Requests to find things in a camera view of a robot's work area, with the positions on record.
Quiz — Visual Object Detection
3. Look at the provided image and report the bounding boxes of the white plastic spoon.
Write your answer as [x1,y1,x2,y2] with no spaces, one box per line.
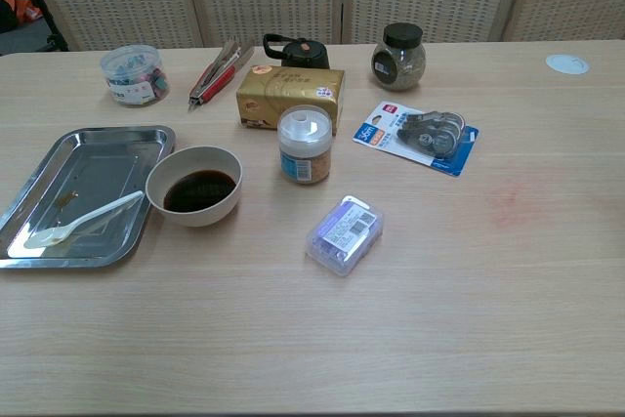
[23,190,146,249]

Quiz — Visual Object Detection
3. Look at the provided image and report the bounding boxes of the white bowl with dark liquid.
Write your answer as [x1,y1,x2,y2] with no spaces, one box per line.
[145,145,244,229]

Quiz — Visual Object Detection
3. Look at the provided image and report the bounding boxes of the clear jar with white lid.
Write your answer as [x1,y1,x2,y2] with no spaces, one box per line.
[277,104,334,187]

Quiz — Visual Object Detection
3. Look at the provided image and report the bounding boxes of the clear box with purple contents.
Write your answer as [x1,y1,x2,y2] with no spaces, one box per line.
[305,194,385,277]

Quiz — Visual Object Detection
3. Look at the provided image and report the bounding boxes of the gold tissue pack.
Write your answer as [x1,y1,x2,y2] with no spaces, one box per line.
[235,64,347,137]

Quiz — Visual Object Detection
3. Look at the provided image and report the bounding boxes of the correction tape blister pack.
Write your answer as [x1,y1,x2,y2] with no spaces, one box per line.
[352,100,480,178]

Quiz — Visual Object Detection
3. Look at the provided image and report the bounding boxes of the black teapot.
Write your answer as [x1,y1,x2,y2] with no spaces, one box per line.
[262,33,332,71]

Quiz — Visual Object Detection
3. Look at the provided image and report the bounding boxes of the metal tongs with red grips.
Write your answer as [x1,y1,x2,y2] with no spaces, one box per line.
[187,38,256,112]

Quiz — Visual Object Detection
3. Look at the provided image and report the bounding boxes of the glass jar with black lid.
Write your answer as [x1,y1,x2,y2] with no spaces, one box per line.
[371,21,428,93]

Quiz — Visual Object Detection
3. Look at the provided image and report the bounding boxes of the clear tub of binder clips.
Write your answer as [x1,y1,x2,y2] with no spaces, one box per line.
[100,44,171,107]

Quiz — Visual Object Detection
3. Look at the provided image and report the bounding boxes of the stainless steel tray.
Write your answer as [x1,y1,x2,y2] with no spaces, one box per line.
[0,125,177,271]

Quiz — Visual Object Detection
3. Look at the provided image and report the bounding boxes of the black tripod stand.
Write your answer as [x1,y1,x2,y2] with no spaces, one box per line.
[9,0,70,53]

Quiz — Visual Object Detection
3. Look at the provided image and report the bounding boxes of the orange cloth item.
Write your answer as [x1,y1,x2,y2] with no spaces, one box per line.
[0,0,43,32]

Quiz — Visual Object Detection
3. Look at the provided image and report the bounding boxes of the white cable grommet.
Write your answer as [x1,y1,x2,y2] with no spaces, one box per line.
[545,53,591,76]

